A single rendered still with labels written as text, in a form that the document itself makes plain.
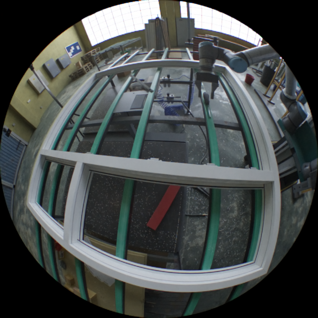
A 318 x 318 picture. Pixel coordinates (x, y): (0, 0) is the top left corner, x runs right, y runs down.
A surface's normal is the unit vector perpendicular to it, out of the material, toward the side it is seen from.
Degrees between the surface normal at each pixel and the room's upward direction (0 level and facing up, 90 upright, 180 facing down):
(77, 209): 90
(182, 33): 90
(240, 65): 93
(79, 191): 90
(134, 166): 0
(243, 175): 0
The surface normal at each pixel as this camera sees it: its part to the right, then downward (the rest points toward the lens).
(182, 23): -0.12, 0.92
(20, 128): 0.99, 0.07
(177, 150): -0.11, -0.39
